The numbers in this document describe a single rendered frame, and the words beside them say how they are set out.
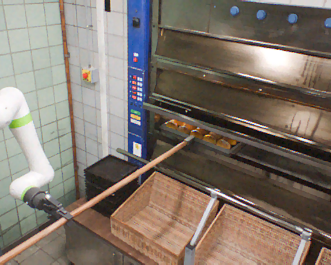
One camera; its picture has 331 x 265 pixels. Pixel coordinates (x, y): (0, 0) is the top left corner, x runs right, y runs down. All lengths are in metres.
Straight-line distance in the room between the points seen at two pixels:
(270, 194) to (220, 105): 0.62
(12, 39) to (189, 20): 1.23
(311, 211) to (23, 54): 2.15
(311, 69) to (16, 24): 1.89
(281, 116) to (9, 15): 1.84
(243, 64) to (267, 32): 0.20
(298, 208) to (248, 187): 0.31
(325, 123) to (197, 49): 0.82
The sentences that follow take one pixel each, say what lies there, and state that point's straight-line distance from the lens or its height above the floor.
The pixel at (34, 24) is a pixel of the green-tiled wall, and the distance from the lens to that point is 2.74.
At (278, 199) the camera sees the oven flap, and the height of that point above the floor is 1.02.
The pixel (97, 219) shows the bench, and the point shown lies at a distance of 2.60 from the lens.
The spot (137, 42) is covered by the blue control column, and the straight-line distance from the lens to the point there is 2.33.
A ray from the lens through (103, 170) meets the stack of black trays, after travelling 2.53.
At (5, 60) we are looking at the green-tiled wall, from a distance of 2.66.
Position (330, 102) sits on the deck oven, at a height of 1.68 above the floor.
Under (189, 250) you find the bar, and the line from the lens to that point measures 1.88.
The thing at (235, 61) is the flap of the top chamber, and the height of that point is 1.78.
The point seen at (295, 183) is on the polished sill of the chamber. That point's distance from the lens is 2.11.
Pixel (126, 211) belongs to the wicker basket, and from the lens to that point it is 2.50.
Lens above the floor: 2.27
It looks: 27 degrees down
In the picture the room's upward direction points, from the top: 3 degrees clockwise
